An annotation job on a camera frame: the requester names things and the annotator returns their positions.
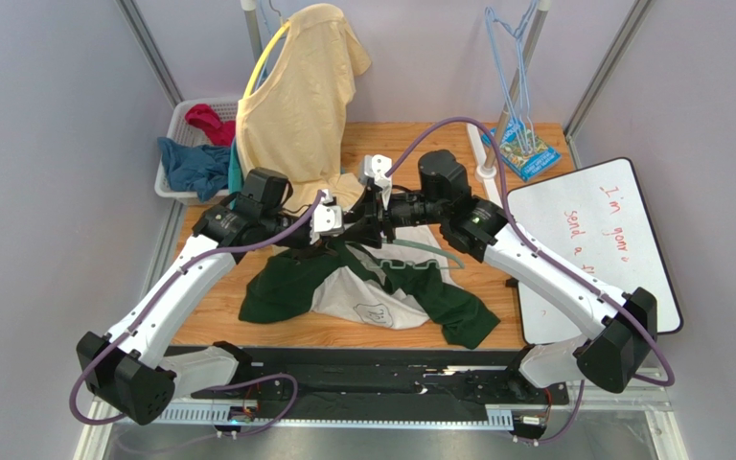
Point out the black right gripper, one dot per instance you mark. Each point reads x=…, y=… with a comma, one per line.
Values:
x=390, y=213

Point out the green and white t-shirt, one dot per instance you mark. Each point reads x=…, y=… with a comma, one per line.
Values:
x=337, y=279

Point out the green plastic hanger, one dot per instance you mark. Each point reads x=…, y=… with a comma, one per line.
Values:
x=402, y=254

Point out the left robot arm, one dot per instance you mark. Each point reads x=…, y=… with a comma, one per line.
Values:
x=127, y=367

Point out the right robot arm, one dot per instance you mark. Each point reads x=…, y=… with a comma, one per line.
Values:
x=617, y=329

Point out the cream yellow t-shirt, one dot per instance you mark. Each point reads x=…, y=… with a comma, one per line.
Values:
x=294, y=122

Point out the teal garment on hanger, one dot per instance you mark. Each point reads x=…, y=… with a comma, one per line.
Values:
x=235, y=173

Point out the yellow plastic hanger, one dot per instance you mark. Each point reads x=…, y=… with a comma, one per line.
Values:
x=259, y=68

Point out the white clothes rack base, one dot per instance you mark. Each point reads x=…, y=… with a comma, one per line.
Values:
x=486, y=176

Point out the red garment in basket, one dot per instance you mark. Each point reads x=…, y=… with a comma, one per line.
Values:
x=203, y=117

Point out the blue garment in basket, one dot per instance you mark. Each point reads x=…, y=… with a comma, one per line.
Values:
x=199, y=169

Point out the white plastic laundry basket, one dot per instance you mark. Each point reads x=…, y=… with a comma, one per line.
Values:
x=184, y=134

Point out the white dry-erase board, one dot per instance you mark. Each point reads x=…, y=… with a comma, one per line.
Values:
x=597, y=219

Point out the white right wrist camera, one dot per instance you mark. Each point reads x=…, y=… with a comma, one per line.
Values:
x=376, y=168

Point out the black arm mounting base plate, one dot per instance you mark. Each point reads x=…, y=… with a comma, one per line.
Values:
x=385, y=385

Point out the blue wire hanger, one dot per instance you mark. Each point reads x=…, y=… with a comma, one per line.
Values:
x=515, y=70

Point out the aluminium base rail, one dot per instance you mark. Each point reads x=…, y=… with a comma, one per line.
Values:
x=639, y=423

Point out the aluminium frame post left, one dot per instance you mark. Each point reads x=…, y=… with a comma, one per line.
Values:
x=143, y=35

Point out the aluminium frame post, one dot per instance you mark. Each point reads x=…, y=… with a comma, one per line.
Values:
x=618, y=47
x=143, y=35

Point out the aluminium frame post right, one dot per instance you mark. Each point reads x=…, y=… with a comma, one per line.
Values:
x=618, y=47

